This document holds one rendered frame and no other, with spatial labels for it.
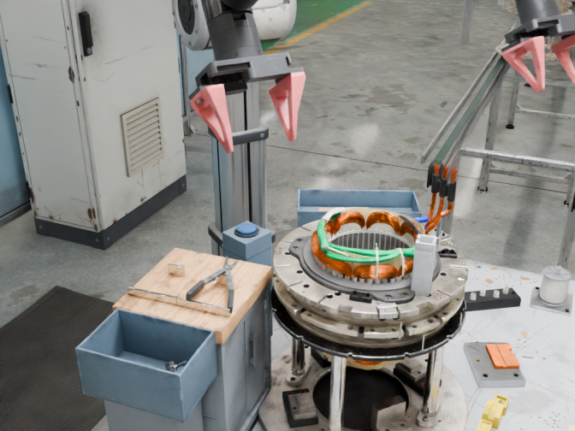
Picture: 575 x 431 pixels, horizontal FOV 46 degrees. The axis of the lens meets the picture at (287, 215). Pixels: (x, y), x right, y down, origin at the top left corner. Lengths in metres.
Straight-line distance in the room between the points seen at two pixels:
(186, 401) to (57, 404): 1.62
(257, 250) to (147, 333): 0.34
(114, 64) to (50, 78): 0.29
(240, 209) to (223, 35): 0.76
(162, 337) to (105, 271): 2.24
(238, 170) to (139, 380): 0.63
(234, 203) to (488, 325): 0.62
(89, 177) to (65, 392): 1.12
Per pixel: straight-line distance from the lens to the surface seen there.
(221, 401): 1.11
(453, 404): 1.32
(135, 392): 1.01
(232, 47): 0.80
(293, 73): 0.81
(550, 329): 1.60
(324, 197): 1.45
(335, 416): 1.17
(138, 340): 1.10
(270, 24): 1.39
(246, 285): 1.12
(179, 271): 1.15
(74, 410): 2.54
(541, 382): 1.45
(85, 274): 3.30
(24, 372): 2.76
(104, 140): 3.32
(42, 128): 3.40
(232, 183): 1.48
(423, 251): 1.02
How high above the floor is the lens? 1.67
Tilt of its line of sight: 27 degrees down
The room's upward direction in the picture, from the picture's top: straight up
